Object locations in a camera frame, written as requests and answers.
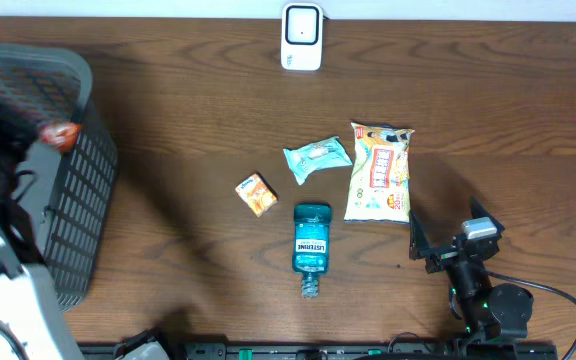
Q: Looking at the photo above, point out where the teal mouthwash bottle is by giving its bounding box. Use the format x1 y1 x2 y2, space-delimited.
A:
292 204 332 299

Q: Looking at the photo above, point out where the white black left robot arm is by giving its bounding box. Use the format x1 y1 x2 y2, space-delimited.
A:
0 100 83 360

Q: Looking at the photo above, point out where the white barcode scanner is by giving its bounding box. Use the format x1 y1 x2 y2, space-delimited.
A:
280 3 324 71

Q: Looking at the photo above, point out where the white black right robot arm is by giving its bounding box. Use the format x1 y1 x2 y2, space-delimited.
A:
409 198 534 355

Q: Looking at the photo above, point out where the red chocolate bar wrapper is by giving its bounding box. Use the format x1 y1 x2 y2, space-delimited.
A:
39 122 82 153

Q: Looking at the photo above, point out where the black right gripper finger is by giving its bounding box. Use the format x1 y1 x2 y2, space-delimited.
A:
409 211 430 260
469 196 505 234

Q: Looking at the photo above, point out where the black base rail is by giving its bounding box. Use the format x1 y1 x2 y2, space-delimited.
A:
77 339 560 360

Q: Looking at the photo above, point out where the large white snack bag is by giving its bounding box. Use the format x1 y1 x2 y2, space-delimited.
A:
344 122 414 224

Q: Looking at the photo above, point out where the small orange box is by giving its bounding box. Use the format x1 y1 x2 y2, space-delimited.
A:
235 173 278 217

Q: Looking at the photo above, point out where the grey plastic mesh basket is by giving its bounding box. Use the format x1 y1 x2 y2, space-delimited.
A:
0 43 118 311

